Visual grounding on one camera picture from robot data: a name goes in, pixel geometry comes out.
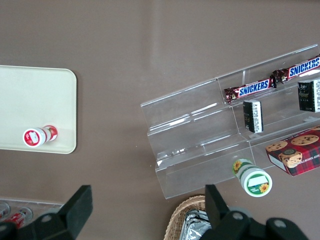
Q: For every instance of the red strawberry yogurt bottle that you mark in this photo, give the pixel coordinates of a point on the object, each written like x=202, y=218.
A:
x=32, y=137

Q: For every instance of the Snickers chocolate bar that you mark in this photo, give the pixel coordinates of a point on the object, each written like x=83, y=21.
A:
x=302, y=68
x=252, y=88

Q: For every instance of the beige plastic tray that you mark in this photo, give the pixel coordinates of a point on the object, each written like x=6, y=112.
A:
x=37, y=100

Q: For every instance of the small black snack box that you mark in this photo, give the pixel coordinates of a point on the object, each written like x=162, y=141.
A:
x=248, y=116
x=306, y=96

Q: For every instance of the red plaid cookie box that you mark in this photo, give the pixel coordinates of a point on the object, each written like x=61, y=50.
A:
x=305, y=155

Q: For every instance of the green sunflower yogurt bottle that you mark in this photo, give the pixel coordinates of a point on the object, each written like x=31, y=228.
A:
x=255, y=183

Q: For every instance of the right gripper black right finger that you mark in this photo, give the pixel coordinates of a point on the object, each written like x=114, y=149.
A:
x=215, y=205

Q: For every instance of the clear acrylic bottle holder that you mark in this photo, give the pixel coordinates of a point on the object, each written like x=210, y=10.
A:
x=42, y=205

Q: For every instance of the foil-wrapped sandwich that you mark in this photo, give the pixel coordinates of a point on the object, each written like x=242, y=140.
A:
x=193, y=227

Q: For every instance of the tan wicker basket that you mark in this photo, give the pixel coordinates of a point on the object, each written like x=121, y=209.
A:
x=178, y=215

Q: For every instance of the clear acrylic tiered display stand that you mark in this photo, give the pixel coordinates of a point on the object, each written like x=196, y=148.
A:
x=190, y=135

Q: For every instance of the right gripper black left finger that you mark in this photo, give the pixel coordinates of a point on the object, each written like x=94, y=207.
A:
x=77, y=207

